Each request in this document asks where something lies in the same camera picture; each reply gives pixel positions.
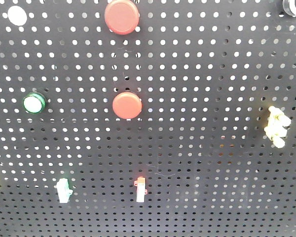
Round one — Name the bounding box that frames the black silver knob top right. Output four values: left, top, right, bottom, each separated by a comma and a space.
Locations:
282, 0, 296, 17

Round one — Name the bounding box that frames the lower red push button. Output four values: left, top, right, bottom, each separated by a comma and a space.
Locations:
112, 92, 143, 119

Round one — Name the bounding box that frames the red push button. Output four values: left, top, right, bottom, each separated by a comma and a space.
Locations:
112, 92, 143, 119
104, 0, 140, 35

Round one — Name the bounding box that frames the black perforated pegboard panel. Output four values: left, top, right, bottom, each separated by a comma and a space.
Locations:
0, 0, 296, 237

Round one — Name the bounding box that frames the upper red push button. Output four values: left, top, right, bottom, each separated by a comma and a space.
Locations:
104, 0, 140, 35

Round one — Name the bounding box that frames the green illuminated push button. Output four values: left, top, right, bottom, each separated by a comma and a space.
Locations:
22, 92, 47, 114

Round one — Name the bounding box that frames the white round cap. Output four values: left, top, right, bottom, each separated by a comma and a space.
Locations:
7, 5, 27, 26

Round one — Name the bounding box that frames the white red toggle switch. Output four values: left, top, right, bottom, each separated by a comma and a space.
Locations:
134, 177, 148, 203

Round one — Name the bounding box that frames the white green toggle switch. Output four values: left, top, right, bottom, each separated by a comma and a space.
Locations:
56, 178, 73, 203

